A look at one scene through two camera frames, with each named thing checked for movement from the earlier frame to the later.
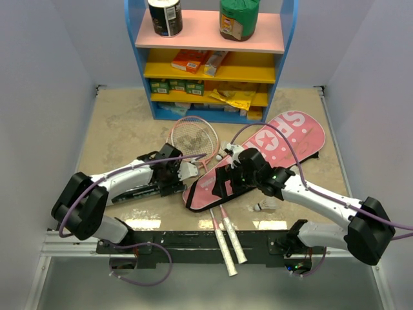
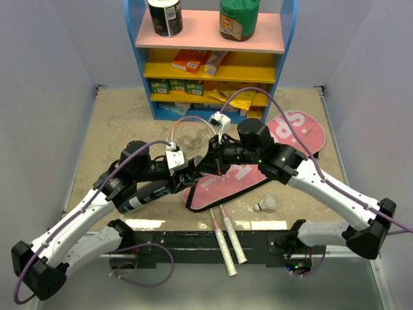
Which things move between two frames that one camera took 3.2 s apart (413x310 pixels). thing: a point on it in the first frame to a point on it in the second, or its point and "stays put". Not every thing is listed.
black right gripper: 224,174 to 214,161
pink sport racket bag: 292,141 stays put
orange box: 189,59 stays put
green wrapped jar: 238,19 stays put
